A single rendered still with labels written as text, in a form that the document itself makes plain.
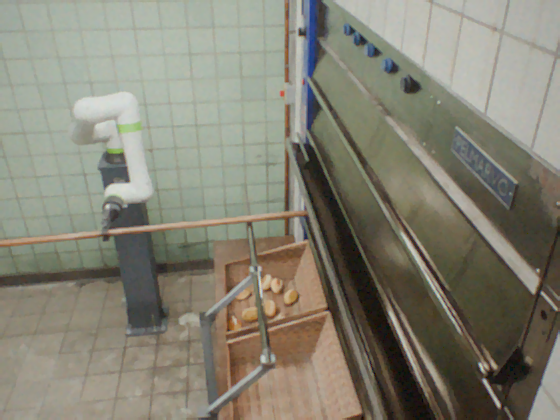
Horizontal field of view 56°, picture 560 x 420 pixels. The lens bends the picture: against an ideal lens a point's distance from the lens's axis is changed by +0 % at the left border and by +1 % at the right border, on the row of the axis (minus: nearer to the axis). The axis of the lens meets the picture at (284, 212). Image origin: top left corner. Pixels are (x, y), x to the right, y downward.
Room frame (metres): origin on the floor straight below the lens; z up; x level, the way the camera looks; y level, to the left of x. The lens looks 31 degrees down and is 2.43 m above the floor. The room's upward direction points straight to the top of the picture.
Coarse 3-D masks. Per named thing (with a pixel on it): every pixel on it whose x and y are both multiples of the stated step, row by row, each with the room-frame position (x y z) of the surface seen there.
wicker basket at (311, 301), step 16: (304, 240) 2.36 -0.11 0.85; (272, 256) 2.33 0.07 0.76; (288, 256) 2.34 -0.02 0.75; (304, 256) 2.32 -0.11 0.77; (224, 272) 2.23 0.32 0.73; (240, 272) 2.31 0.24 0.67; (272, 272) 2.34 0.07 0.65; (288, 272) 2.34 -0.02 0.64; (304, 272) 2.24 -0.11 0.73; (224, 288) 2.09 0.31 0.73; (288, 288) 2.27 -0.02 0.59; (304, 288) 2.15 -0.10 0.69; (320, 288) 1.95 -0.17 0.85; (240, 304) 2.14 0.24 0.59; (288, 304) 2.14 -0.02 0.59; (304, 304) 2.07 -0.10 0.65; (320, 304) 1.88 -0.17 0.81; (224, 320) 1.86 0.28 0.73; (240, 320) 2.02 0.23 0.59; (256, 320) 2.01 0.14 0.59; (272, 320) 1.80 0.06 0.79; (288, 320) 1.80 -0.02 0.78
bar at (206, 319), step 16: (256, 256) 1.76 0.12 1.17; (256, 272) 1.65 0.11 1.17; (240, 288) 1.66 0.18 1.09; (256, 288) 1.55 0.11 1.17; (224, 304) 1.65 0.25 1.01; (256, 304) 1.47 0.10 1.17; (208, 320) 1.63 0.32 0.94; (208, 336) 1.63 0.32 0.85; (208, 352) 1.63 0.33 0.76; (208, 368) 1.63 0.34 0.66; (272, 368) 1.19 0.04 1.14; (208, 384) 1.63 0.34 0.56; (240, 384) 1.18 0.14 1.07; (208, 400) 1.62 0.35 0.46; (224, 400) 1.17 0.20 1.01; (208, 416) 1.15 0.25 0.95
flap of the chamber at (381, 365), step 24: (312, 168) 2.11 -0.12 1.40; (312, 192) 1.87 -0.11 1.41; (336, 216) 1.70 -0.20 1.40; (336, 240) 1.52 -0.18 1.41; (360, 264) 1.40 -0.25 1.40; (336, 288) 1.25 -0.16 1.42; (360, 288) 1.26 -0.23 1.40; (360, 312) 1.15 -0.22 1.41; (384, 312) 1.16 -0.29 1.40; (384, 336) 1.06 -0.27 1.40; (360, 360) 0.96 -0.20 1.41; (384, 360) 0.97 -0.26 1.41; (384, 384) 0.89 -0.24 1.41; (408, 384) 0.90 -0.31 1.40; (408, 408) 0.82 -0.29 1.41
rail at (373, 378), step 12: (288, 144) 2.32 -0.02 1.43; (300, 168) 2.04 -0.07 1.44; (300, 180) 1.95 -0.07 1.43; (312, 204) 1.73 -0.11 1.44; (312, 216) 1.66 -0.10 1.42; (324, 240) 1.48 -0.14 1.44; (336, 264) 1.35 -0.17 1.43; (336, 276) 1.28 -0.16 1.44; (348, 300) 1.17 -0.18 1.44; (348, 312) 1.12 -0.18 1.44; (360, 336) 1.02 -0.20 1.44; (360, 348) 0.98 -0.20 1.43; (372, 360) 0.94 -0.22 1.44; (372, 372) 0.90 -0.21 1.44; (372, 384) 0.87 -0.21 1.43; (384, 396) 0.83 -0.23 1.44; (384, 408) 0.79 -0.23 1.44
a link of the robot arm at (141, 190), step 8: (120, 136) 2.30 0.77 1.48; (128, 136) 2.28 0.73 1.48; (136, 136) 2.30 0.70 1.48; (128, 144) 2.28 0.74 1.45; (136, 144) 2.29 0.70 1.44; (128, 152) 2.28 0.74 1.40; (136, 152) 2.28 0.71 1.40; (144, 152) 2.33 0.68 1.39; (128, 160) 2.28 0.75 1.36; (136, 160) 2.28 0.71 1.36; (144, 160) 2.30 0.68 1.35; (128, 168) 2.29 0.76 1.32; (136, 168) 2.27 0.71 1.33; (144, 168) 2.29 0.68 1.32; (136, 176) 2.26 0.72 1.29; (144, 176) 2.28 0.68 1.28; (136, 184) 2.25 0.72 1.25; (144, 184) 2.26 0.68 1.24; (136, 192) 2.24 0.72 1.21; (144, 192) 2.25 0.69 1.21; (152, 192) 2.28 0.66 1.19; (136, 200) 2.24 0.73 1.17; (144, 200) 2.25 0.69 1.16
